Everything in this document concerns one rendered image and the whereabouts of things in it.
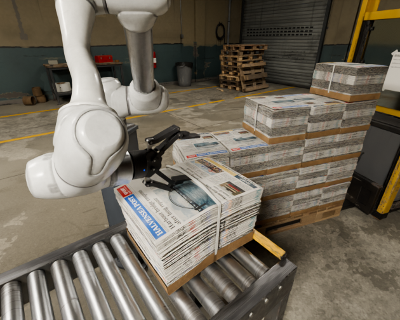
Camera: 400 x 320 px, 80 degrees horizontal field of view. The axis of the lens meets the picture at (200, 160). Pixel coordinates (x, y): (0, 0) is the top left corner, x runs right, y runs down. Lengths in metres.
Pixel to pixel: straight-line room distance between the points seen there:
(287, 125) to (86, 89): 1.36
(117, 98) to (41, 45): 6.38
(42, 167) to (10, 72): 7.08
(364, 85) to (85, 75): 1.80
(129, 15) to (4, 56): 6.79
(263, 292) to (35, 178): 0.65
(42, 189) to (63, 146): 0.17
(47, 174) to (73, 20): 0.42
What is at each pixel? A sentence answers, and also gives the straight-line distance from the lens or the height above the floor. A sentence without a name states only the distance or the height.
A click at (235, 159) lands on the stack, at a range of 1.53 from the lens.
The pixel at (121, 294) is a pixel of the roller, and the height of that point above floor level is 0.80.
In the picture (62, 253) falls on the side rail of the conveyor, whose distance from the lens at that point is 0.99.
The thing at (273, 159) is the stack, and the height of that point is 0.72.
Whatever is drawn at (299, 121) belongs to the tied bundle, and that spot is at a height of 0.97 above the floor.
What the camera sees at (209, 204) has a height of 1.04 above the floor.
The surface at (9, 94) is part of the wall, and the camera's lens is 7.67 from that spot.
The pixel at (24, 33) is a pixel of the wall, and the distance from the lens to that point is 7.60.
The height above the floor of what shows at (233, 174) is 1.03.
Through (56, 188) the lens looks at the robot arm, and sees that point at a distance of 0.55.
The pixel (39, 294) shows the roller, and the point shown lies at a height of 0.80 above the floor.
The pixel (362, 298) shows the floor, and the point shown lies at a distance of 2.00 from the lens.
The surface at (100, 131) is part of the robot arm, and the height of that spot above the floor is 1.33.
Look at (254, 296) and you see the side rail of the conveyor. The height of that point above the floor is 0.80.
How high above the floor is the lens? 1.45
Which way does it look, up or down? 27 degrees down
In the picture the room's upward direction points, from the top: straight up
